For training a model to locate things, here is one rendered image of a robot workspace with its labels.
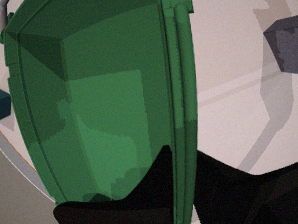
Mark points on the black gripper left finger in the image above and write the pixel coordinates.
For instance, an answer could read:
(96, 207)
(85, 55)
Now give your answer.
(150, 202)

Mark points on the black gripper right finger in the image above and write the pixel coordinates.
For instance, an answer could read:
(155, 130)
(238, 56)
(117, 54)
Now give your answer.
(227, 195)

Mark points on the teal block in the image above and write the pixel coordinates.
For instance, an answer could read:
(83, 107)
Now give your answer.
(5, 104)

